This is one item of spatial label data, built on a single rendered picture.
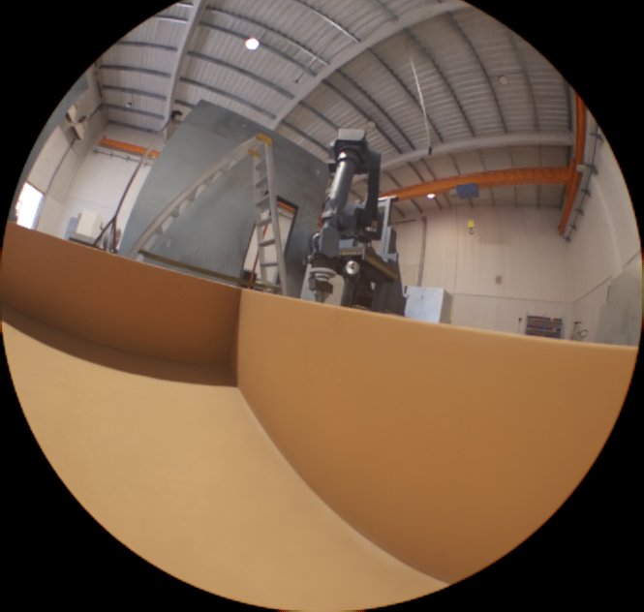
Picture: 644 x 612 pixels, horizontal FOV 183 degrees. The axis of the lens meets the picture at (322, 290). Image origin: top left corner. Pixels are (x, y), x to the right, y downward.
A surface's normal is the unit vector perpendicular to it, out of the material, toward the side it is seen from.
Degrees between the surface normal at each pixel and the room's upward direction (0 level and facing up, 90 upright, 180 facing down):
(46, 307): 90
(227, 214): 90
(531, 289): 90
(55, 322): 90
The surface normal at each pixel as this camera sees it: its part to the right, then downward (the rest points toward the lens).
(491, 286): -0.75, -0.21
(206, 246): 0.62, 0.07
